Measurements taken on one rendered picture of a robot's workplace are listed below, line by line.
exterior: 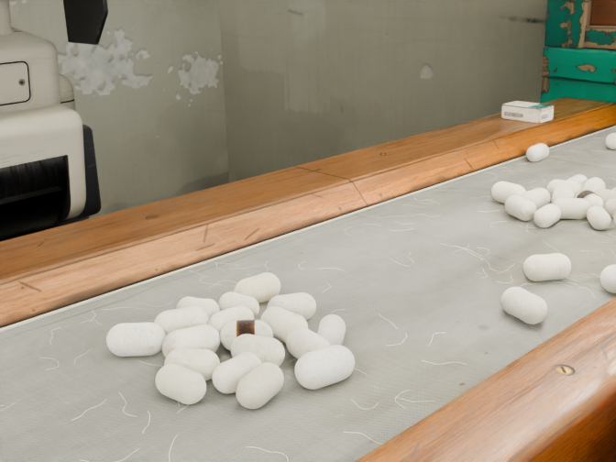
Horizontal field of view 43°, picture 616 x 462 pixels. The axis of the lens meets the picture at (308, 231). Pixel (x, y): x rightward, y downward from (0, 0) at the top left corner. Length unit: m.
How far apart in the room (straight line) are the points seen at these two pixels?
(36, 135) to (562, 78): 0.80
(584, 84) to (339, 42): 1.42
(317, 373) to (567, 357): 0.14
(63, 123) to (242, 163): 2.05
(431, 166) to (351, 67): 1.72
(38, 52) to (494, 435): 0.84
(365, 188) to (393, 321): 0.28
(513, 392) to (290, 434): 0.12
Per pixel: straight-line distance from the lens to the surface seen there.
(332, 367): 0.45
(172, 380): 0.45
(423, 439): 0.38
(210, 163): 3.08
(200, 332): 0.49
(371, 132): 2.56
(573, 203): 0.76
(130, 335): 0.50
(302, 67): 2.75
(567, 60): 1.31
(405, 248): 0.67
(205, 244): 0.67
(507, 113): 1.11
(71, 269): 0.62
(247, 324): 0.50
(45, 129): 1.05
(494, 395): 0.41
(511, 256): 0.67
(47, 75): 1.09
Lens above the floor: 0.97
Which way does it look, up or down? 19 degrees down
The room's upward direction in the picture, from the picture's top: 2 degrees counter-clockwise
